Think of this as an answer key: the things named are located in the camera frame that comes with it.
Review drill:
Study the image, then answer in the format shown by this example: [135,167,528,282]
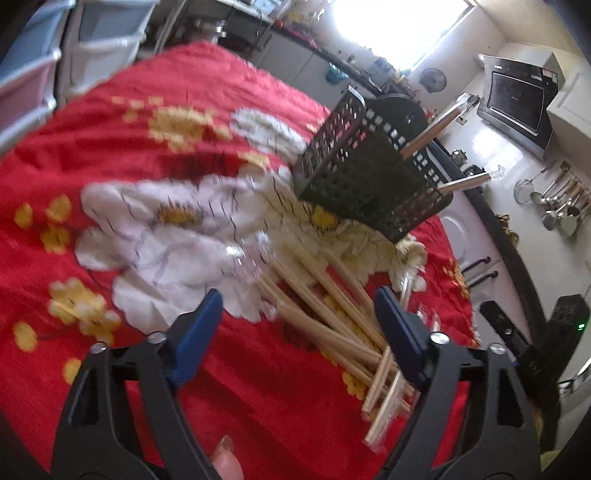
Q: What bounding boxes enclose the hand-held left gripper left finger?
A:
[51,288,225,480]

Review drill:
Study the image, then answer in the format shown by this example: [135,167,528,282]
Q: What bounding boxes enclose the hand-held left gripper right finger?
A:
[374,286,543,480]

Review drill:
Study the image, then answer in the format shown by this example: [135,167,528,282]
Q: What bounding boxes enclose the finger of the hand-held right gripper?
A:
[479,301,533,366]

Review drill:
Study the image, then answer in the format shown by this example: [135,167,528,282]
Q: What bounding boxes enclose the pile of wooden chopsticks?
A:
[226,231,444,450]

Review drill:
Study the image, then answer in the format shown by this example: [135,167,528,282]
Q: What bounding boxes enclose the wooden chopstick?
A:
[400,92,482,160]
[438,168,505,193]

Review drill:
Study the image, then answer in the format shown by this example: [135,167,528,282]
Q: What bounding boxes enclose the black perforated plastic basket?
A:
[293,85,455,244]

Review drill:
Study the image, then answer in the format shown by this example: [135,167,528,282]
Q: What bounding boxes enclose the row of hanging metal utensils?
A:
[513,161,591,238]

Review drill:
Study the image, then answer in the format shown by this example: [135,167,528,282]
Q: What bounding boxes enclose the person's left hand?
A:
[211,435,245,480]

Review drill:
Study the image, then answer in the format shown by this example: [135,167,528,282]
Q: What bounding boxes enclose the white base cabinets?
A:
[441,210,511,305]

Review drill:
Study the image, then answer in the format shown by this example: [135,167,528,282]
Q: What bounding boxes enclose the red floral cloth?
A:
[0,41,481,480]

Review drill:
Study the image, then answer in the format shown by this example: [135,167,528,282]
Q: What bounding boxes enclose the white upper cabinet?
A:
[547,48,591,155]

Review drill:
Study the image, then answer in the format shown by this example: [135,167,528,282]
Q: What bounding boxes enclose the black range hood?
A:
[475,54,566,160]

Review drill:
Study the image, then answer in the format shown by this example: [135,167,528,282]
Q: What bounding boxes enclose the kitchen window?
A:
[323,0,476,70]

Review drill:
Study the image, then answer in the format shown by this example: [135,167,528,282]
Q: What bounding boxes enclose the white plastic drawer unit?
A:
[60,0,160,95]

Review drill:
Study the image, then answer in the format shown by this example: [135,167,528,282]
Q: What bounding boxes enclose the pastel plastic drawer unit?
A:
[0,0,63,155]

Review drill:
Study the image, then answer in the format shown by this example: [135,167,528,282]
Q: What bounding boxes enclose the round wall vent fan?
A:
[419,67,448,92]

